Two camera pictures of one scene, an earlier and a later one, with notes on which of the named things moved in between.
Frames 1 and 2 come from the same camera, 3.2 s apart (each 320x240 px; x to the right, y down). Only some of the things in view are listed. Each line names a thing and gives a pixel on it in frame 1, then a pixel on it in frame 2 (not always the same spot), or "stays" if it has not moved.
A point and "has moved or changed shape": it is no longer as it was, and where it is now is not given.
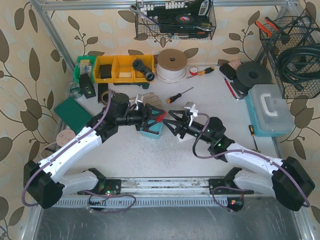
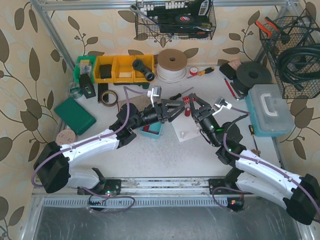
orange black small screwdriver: (176, 96) stays
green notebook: (73, 115) stays
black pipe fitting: (137, 65) stays
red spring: (160, 118) has moved or changed shape
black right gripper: (185, 126) -> (200, 113)
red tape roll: (193, 70) stays
